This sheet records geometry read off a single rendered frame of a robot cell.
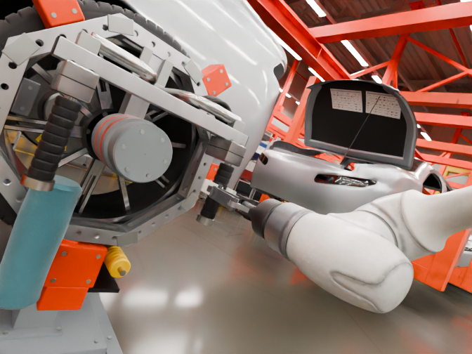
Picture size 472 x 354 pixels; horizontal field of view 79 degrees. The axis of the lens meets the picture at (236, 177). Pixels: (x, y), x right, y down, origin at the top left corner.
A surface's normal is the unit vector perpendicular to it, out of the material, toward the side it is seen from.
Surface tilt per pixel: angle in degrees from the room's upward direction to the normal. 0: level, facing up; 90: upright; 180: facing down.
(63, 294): 90
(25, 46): 90
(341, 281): 116
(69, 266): 90
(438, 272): 90
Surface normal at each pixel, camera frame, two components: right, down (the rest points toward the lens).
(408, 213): -0.15, -0.45
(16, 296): 0.53, 0.18
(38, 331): 0.37, -0.93
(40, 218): 0.34, 0.12
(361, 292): -0.65, 0.23
